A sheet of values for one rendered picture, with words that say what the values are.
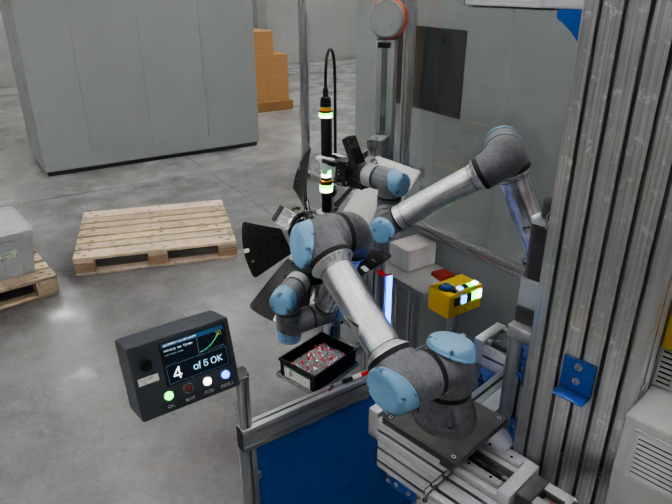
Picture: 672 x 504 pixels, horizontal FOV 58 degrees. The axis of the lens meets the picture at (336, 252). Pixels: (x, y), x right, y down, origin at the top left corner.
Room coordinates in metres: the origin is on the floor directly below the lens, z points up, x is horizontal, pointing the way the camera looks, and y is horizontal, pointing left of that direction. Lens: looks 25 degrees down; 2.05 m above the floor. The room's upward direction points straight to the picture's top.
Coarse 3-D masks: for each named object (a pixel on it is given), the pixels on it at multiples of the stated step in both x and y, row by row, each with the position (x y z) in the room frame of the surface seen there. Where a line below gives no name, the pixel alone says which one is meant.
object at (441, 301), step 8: (448, 280) 1.89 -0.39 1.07; (456, 280) 1.89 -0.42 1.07; (464, 280) 1.89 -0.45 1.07; (472, 280) 1.89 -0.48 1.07; (432, 288) 1.84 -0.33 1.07; (440, 288) 1.82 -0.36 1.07; (464, 288) 1.83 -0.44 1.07; (472, 288) 1.83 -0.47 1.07; (480, 288) 1.85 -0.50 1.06; (432, 296) 1.83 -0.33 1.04; (440, 296) 1.80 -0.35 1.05; (448, 296) 1.77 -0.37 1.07; (456, 296) 1.79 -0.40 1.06; (432, 304) 1.83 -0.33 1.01; (440, 304) 1.80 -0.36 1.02; (448, 304) 1.77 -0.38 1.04; (464, 304) 1.81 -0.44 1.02; (472, 304) 1.84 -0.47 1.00; (440, 312) 1.80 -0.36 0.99; (448, 312) 1.77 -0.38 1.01; (456, 312) 1.79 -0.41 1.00
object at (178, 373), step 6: (168, 366) 1.22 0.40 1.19; (174, 366) 1.22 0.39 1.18; (180, 366) 1.23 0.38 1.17; (186, 366) 1.24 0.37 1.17; (168, 372) 1.21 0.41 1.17; (174, 372) 1.22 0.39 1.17; (180, 372) 1.22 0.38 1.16; (186, 372) 1.23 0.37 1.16; (168, 378) 1.21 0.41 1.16; (174, 378) 1.21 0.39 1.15; (180, 378) 1.22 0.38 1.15; (186, 378) 1.23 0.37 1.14
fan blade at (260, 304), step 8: (288, 264) 1.97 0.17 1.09; (280, 272) 1.95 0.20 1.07; (272, 280) 1.94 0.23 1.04; (280, 280) 1.93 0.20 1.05; (264, 288) 1.93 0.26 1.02; (272, 288) 1.92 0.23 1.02; (256, 296) 1.92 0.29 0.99; (264, 296) 1.91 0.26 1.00; (304, 296) 1.90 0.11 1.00; (256, 304) 1.90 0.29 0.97; (264, 304) 1.89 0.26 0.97; (304, 304) 1.88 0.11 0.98; (256, 312) 1.88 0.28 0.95; (264, 312) 1.87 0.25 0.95; (272, 312) 1.86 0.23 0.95; (272, 320) 1.85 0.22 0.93
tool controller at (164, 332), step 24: (216, 312) 1.38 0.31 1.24; (144, 336) 1.26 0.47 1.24; (168, 336) 1.24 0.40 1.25; (192, 336) 1.27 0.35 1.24; (216, 336) 1.30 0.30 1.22; (120, 360) 1.24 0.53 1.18; (144, 360) 1.19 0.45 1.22; (168, 360) 1.22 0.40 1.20; (192, 360) 1.25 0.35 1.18; (216, 360) 1.28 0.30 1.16; (144, 384) 1.17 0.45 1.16; (168, 384) 1.20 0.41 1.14; (216, 384) 1.26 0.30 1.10; (144, 408) 1.16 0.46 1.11; (168, 408) 1.18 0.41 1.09
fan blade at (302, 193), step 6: (306, 156) 2.29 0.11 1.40; (300, 162) 2.35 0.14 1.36; (306, 162) 2.27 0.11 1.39; (300, 168) 2.33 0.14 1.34; (306, 168) 2.24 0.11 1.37; (300, 174) 2.31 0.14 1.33; (306, 174) 2.22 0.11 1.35; (294, 180) 2.38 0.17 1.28; (300, 180) 2.29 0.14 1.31; (306, 180) 2.20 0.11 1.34; (294, 186) 2.38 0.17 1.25; (300, 186) 2.28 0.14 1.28; (306, 186) 2.18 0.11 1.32; (300, 192) 2.28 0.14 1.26; (306, 192) 2.16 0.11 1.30; (300, 198) 2.29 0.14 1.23; (306, 198) 2.14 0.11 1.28; (306, 210) 2.17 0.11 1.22
